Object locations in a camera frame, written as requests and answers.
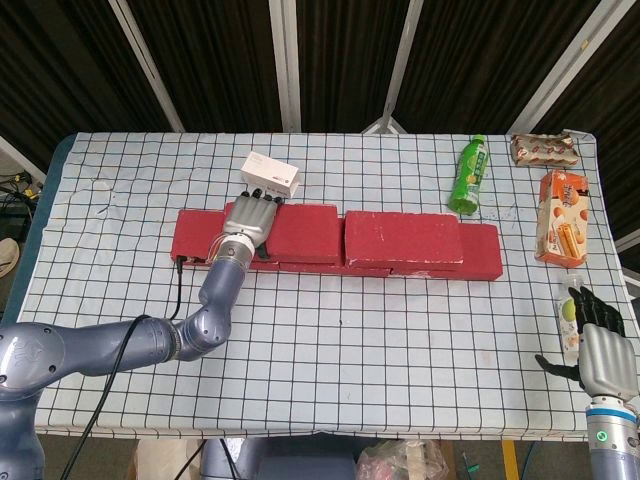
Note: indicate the white metal frame pole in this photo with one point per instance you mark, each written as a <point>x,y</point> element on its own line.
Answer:
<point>285,65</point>
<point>560,70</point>
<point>395,75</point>
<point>145,65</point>
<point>627,242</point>
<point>22,160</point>

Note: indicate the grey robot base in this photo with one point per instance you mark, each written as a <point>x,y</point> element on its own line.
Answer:
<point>280,460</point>

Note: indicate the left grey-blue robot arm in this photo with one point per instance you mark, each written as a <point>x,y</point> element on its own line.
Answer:
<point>100,350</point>

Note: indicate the beige hat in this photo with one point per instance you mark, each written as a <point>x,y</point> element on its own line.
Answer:
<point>7,255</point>

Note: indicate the small white cardboard box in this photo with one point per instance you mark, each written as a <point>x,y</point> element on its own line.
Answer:
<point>269,172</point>

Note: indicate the brown cream snack wrapper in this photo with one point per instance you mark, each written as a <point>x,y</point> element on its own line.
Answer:
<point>545,149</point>

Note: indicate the green drink bottle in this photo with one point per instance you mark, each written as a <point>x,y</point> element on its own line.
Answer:
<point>469,175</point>

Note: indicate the orange biscuit box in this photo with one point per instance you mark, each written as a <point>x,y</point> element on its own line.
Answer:
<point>562,220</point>

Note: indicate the beige paper bag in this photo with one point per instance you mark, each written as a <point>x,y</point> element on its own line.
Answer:
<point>160,462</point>

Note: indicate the clear tea bottle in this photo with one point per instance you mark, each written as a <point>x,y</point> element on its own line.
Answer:
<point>567,320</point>

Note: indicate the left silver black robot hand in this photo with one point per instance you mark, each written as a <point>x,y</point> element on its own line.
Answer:
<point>250,217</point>

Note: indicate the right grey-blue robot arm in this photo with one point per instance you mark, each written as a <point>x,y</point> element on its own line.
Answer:
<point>612,440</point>

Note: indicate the clear plastic bag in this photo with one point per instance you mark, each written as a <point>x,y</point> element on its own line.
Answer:
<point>400,460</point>

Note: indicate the red brick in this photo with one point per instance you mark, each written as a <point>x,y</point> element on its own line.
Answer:
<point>350,271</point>
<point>402,237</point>
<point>482,250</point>
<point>305,232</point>
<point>197,235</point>

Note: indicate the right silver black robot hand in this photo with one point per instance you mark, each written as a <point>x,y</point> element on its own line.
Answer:
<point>610,360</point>

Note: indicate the white black checkered tablecloth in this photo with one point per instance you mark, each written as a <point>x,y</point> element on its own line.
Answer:
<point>350,375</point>

